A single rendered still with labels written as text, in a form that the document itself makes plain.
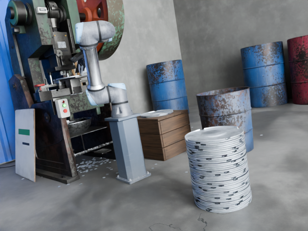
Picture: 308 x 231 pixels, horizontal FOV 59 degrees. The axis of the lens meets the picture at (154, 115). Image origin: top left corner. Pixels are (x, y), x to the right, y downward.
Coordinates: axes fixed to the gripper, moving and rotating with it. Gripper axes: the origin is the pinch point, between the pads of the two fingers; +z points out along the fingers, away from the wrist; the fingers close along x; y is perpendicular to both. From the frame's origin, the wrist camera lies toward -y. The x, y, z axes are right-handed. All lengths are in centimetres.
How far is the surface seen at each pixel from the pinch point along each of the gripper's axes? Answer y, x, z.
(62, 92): -12.0, 6.6, 16.5
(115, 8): 37, 8, -51
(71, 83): -4.0, 6.4, 9.2
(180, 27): 334, 143, -16
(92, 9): 37, 38, -46
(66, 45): 4.5, 28.4, -16.2
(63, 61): -3.3, 19.6, -5.3
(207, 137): -19, -127, -10
